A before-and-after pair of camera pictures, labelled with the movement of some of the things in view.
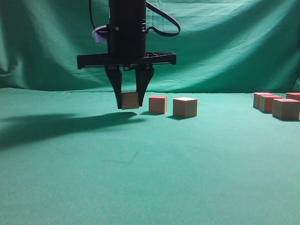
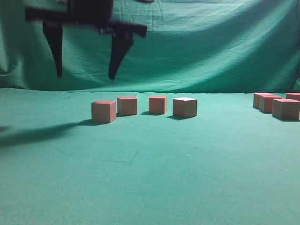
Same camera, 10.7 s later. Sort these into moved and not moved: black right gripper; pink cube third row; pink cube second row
Moved: black right gripper
Not moved: pink cube third row; pink cube second row
